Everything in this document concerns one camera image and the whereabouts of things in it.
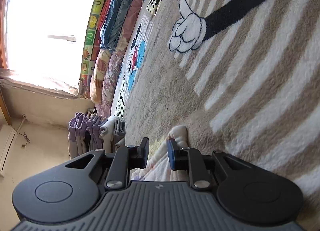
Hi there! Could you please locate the Mickey Mouse plush blanket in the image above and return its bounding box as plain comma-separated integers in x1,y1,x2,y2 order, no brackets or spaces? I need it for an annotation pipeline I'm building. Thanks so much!
113,0,319,230

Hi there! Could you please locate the white floral quilted pajama garment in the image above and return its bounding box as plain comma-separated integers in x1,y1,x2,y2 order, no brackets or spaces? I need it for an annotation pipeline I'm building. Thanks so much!
131,125,188,182

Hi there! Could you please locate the blue folded blanket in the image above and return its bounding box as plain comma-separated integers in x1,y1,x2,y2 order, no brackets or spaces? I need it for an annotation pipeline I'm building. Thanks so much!
100,0,133,51

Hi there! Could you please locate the pink purple floral bedding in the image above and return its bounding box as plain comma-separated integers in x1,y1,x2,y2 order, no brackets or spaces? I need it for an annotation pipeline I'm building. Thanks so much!
89,0,143,117

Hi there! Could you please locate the colourful alphabet play mat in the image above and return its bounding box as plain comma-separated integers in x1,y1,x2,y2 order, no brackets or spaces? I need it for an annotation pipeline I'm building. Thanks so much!
80,0,106,87

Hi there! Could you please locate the window curtain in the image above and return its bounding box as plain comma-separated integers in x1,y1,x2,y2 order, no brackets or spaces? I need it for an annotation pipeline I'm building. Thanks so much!
1,68,84,100

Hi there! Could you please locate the white wall air conditioner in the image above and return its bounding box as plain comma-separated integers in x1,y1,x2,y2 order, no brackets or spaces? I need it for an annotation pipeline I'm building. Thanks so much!
0,125,17,177

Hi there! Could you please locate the grey purple folded clothes stack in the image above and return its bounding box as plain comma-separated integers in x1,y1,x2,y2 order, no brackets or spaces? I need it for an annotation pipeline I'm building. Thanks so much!
68,112,126,159

